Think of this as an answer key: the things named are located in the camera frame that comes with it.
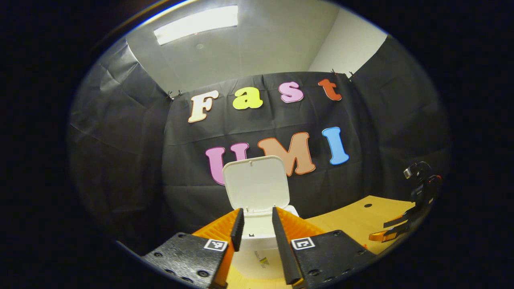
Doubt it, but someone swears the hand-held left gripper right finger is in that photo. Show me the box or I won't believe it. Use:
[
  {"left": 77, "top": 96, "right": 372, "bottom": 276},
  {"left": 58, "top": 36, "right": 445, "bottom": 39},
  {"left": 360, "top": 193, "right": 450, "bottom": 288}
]
[{"left": 271, "top": 206, "right": 377, "bottom": 289}]

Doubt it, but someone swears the wooden desktop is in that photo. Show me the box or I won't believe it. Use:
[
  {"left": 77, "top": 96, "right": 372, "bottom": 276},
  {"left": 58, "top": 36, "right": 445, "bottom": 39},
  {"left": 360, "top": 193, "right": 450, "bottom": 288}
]
[{"left": 225, "top": 195, "right": 416, "bottom": 289}]

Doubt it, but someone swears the ceiling light panel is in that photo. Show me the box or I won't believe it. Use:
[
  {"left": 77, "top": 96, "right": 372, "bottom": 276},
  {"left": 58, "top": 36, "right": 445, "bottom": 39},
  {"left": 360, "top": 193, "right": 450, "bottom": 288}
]
[{"left": 154, "top": 5, "right": 239, "bottom": 45}]

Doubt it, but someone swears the black backdrop cloth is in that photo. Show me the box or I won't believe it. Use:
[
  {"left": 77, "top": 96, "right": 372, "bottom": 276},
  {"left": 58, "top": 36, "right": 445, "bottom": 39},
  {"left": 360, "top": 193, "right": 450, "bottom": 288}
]
[{"left": 67, "top": 35, "right": 452, "bottom": 255}]

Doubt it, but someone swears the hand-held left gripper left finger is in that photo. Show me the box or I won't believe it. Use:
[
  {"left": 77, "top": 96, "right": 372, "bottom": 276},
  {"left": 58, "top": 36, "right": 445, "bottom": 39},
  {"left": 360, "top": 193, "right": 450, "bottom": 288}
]
[{"left": 141, "top": 208, "right": 245, "bottom": 289}]

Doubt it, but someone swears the white desktop garbage bin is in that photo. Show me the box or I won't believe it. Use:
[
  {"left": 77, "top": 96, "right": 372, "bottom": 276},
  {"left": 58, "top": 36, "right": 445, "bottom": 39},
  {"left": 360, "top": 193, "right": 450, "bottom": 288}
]
[{"left": 222, "top": 155, "right": 300, "bottom": 281}]

